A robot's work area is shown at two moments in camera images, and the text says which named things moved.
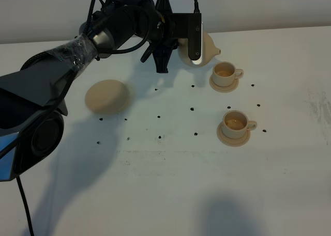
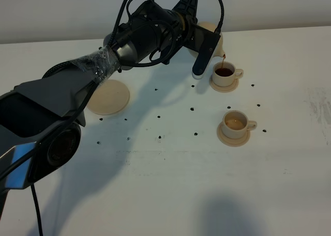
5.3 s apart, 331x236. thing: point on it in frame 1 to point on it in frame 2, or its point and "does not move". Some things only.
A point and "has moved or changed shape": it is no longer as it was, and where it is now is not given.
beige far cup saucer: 223,89 does not move
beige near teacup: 236,124 does not move
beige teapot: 209,50 has moved or changed shape
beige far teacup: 225,73 does not move
